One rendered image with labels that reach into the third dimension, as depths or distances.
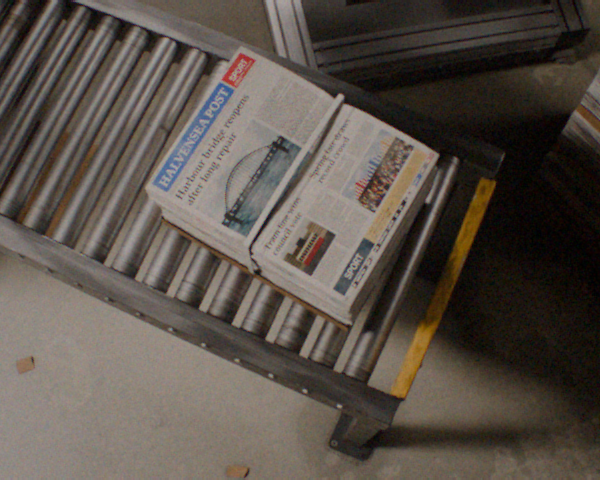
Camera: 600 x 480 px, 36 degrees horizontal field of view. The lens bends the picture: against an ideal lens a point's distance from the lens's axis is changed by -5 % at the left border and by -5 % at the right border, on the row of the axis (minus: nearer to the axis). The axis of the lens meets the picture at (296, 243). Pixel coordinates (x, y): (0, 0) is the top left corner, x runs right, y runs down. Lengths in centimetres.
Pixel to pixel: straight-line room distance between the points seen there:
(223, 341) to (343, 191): 36
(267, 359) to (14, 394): 106
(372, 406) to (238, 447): 85
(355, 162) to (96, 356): 121
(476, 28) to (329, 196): 116
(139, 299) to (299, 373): 31
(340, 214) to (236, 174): 17
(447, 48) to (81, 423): 136
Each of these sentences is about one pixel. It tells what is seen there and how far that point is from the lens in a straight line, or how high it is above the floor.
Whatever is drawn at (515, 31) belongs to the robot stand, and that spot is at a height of 22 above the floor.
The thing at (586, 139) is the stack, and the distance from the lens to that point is 215.
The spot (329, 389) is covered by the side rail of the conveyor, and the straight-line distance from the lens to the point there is 167.
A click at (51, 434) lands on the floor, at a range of 255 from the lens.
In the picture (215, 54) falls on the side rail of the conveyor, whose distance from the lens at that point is 186.
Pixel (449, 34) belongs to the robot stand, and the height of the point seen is 23.
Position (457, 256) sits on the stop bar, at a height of 82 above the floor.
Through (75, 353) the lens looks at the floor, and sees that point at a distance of 255.
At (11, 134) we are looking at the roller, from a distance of 187.
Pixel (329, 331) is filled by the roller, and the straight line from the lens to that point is 168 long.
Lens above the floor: 246
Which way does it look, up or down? 75 degrees down
